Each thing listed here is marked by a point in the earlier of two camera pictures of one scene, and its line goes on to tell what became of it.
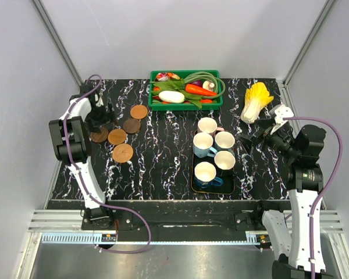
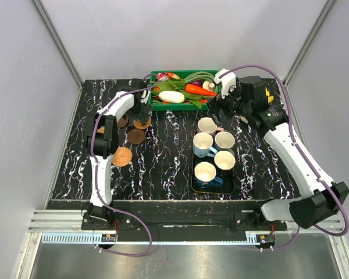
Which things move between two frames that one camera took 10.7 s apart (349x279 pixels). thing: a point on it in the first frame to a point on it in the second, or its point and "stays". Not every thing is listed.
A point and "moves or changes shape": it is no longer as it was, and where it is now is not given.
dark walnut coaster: (131, 125) to (136, 136)
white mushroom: (209, 85) stays
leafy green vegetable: (176, 85) stays
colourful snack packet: (163, 77) stays
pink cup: (208, 125) stays
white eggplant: (171, 96) stays
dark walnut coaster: (99, 136) moves or changes shape
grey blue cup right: (224, 140) stays
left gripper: (107, 118) to (142, 117)
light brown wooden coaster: (138, 111) moves or changes shape
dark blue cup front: (205, 175) stays
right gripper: (266, 124) to (214, 106)
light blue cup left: (202, 143) stays
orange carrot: (199, 90) stays
